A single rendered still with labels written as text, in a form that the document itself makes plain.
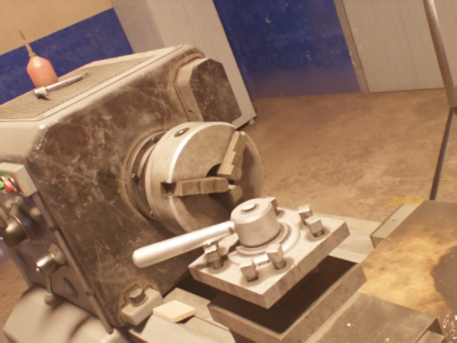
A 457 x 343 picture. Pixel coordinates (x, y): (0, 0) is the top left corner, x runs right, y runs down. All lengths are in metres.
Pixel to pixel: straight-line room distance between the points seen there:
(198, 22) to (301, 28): 0.90
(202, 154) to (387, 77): 3.66
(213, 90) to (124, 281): 0.48
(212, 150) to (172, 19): 3.61
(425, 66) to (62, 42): 2.75
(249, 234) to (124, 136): 0.60
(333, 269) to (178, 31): 4.04
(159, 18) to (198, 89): 3.35
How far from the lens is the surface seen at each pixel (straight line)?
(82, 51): 4.94
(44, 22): 4.85
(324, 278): 0.84
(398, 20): 4.52
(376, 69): 4.79
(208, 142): 1.19
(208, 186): 1.16
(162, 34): 4.69
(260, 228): 0.78
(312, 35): 5.11
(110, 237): 1.32
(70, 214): 1.28
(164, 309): 1.34
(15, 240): 1.45
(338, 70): 5.08
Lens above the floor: 1.53
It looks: 20 degrees down
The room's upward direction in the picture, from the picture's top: 22 degrees counter-clockwise
